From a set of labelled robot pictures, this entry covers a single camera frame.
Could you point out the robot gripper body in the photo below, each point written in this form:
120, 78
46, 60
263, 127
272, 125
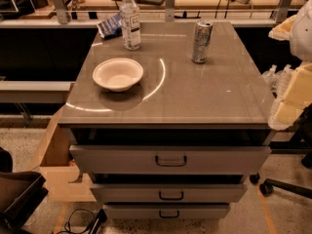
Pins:
302, 38

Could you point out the grey drawer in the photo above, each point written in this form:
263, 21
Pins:
169, 160
168, 193
166, 211

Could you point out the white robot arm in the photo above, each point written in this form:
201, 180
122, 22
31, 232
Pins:
298, 30

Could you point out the grey drawer cabinet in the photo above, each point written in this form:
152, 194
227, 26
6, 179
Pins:
177, 102

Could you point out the right clear sanitizer bottle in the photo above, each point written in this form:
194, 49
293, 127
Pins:
283, 79

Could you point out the clear sanitizer bottle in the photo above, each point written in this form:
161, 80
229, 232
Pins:
269, 76
283, 79

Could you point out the left clear sanitizer bottle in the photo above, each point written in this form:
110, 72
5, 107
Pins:
269, 76

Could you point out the silver drink can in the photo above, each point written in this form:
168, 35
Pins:
202, 38

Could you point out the white bowl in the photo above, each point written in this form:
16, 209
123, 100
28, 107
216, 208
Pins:
118, 74

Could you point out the clear plastic water bottle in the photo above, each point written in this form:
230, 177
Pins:
130, 24

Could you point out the blue snack bag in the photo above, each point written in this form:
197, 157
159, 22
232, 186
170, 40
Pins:
110, 28

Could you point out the cardboard box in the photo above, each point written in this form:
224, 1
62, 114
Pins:
64, 181

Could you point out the black bin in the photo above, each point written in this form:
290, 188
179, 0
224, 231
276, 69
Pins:
20, 195

